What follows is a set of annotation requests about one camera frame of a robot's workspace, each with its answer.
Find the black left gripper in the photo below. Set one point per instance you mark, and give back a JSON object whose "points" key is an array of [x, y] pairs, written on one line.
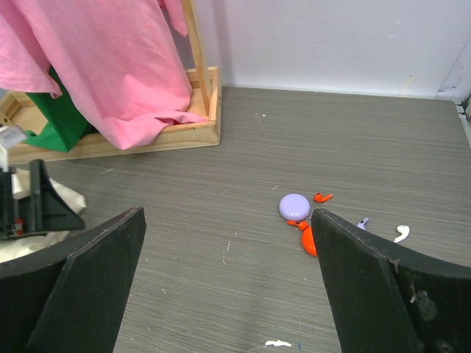
{"points": [[7, 213]]}

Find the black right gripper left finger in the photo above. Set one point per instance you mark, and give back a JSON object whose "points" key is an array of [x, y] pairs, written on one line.
{"points": [[71, 297]]}

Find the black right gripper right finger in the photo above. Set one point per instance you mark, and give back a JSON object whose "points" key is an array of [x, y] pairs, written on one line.
{"points": [[385, 297]]}

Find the orange earbud charging case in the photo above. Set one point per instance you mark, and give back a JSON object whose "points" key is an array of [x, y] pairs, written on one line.
{"points": [[307, 241]]}

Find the orange earbud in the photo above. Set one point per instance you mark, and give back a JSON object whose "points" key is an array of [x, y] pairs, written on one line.
{"points": [[322, 198], [301, 225]]}

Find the cream crumpled cloth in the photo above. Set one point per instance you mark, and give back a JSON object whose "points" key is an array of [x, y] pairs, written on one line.
{"points": [[30, 242]]}

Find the white earbud far right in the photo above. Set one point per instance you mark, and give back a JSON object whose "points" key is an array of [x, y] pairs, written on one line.
{"points": [[403, 231]]}

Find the purple earbud right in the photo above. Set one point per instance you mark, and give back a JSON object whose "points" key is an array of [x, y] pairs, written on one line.
{"points": [[362, 224]]}

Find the green shirt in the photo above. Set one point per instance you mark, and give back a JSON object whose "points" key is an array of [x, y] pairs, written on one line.
{"points": [[65, 124]]}

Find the wooden clothes rack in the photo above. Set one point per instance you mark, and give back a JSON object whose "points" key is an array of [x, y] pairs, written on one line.
{"points": [[176, 110]]}

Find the pink shirt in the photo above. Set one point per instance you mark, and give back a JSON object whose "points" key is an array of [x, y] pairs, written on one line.
{"points": [[110, 66]]}

